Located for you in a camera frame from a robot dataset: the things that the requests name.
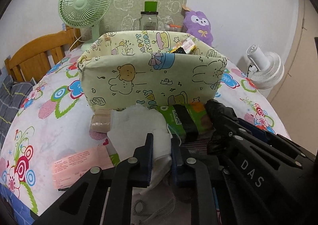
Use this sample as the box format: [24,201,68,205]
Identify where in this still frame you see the small jar orange lid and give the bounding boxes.
[164,24,182,32]

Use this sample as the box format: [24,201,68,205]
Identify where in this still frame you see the floral patterned tablecloth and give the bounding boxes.
[1,50,287,215]

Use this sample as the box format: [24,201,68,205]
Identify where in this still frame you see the purple bunny plush toy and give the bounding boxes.
[183,11,213,46]

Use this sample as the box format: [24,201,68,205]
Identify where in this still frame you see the white fan power cord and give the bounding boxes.
[68,26,88,53]

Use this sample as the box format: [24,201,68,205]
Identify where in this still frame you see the white standing fan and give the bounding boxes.
[246,45,285,90]

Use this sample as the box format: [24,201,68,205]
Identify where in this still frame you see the beige wrapped packet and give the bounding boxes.
[90,109,111,134]

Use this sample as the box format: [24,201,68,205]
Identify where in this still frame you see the yellow snack packet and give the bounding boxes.
[170,37,196,54]

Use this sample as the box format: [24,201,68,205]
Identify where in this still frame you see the green desk fan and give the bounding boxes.
[58,0,111,52]

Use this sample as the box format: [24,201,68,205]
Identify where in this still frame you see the beige cartoon cardboard panel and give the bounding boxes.
[100,0,187,34]

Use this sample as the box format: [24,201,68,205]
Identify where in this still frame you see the yellow cartoon fabric storage box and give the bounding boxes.
[77,31,227,111]

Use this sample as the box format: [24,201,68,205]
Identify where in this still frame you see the grey plaid pillow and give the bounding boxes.
[0,75,33,147]

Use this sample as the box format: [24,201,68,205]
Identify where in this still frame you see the wooden bed headboard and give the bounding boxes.
[4,26,81,82]

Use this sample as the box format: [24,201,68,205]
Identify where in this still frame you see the pink packet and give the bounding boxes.
[52,145,113,189]

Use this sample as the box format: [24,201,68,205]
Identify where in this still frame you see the green tissue pack black band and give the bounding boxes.
[155,103,213,143]

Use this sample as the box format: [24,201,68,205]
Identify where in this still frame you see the white soft cloth pack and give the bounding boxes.
[107,104,172,195]

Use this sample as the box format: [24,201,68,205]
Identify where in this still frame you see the glass jar with green lid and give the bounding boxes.
[133,1,158,31]

